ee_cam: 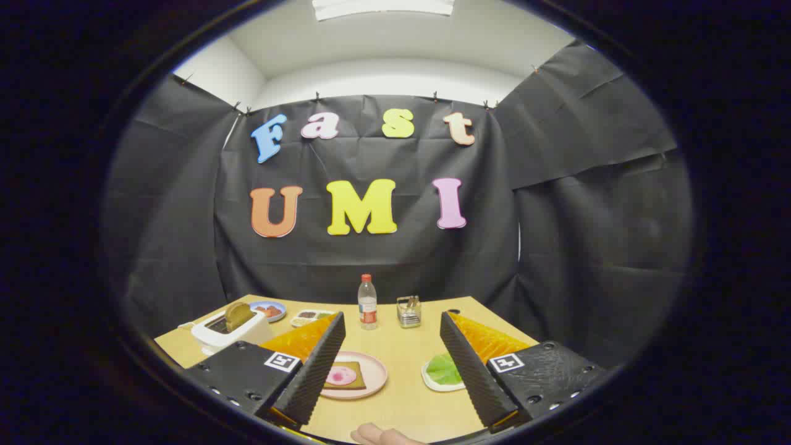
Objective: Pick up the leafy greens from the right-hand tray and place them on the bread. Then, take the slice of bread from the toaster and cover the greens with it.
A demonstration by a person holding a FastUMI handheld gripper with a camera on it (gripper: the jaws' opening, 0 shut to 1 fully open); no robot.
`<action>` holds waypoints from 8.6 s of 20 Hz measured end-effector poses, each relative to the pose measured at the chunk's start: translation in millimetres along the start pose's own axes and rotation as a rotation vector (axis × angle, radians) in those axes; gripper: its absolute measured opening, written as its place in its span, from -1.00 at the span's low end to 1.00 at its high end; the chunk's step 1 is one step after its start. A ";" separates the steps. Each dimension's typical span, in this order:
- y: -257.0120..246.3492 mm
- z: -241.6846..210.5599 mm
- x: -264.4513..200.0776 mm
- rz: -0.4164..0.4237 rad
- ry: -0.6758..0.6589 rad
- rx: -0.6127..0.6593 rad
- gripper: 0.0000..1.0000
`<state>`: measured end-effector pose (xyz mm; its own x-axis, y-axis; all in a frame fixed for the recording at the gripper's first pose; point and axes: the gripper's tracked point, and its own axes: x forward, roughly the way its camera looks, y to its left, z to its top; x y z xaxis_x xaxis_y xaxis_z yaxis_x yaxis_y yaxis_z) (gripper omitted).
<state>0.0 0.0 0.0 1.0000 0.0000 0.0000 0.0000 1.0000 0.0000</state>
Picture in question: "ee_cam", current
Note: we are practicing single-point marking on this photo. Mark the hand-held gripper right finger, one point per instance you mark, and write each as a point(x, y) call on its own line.
point(473, 371)

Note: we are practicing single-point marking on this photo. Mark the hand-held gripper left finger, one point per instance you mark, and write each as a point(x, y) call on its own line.
point(312, 371)

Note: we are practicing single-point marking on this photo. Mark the green lettuce leaf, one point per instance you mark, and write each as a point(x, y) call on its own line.
point(444, 369)

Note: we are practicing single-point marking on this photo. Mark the toasted bread slice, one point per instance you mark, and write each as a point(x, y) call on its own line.
point(238, 316)

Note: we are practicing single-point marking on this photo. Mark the pink ham slice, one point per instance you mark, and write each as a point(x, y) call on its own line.
point(341, 376)

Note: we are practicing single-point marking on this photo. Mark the white plate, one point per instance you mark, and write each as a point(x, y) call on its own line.
point(432, 386)

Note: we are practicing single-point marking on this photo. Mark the bread slice under ham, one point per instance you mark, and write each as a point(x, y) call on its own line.
point(359, 383)

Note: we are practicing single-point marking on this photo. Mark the white divided condiment tray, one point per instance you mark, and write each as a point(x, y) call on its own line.
point(309, 317)

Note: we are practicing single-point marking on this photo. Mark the pink plate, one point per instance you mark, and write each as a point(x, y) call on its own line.
point(374, 374)

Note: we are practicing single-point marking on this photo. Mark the blue plate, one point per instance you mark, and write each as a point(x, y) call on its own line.
point(278, 314)

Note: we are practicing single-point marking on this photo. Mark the red food pieces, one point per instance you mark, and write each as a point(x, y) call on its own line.
point(267, 311)

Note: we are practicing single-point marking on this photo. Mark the clear bottle with red cap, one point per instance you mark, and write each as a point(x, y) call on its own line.
point(368, 306)

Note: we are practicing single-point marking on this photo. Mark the white toaster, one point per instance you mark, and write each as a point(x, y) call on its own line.
point(213, 337)

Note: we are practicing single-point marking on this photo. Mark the black backdrop cloth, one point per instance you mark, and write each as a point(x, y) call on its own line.
point(587, 247)

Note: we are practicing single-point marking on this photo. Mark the ceiling light panel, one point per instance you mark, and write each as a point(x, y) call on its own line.
point(383, 7)

